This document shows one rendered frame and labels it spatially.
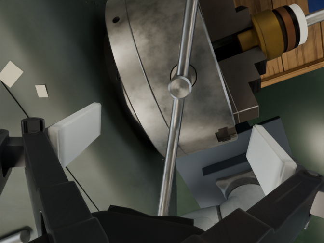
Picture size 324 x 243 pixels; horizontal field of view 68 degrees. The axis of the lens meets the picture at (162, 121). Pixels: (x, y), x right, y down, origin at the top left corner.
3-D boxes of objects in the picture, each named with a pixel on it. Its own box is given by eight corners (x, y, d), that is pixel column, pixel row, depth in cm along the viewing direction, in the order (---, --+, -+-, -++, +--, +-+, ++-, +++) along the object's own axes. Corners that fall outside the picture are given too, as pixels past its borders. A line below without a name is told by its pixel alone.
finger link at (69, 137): (60, 173, 15) (48, 171, 15) (101, 135, 22) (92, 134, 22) (59, 128, 14) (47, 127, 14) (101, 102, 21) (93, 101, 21)
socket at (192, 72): (173, 60, 33) (171, 61, 30) (197, 63, 32) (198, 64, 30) (170, 84, 34) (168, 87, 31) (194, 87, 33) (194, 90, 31)
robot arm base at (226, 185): (282, 193, 97) (288, 203, 92) (229, 209, 102) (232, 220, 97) (270, 160, 89) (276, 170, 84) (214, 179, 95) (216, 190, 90)
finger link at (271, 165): (284, 162, 13) (298, 164, 13) (253, 123, 20) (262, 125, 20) (270, 208, 14) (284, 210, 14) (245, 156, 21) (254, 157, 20)
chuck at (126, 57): (179, 128, 65) (168, 195, 36) (134, 12, 58) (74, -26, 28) (191, 124, 65) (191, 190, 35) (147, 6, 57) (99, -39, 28)
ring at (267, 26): (250, 79, 41) (306, 59, 39) (236, 25, 37) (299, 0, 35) (237, 63, 49) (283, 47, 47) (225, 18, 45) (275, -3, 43)
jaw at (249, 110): (200, 84, 45) (218, 140, 39) (194, 68, 41) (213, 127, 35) (259, 62, 43) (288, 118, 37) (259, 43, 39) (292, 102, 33)
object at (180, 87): (177, 64, 33) (169, 74, 22) (193, 66, 33) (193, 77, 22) (175, 80, 33) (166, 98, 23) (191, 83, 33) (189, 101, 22)
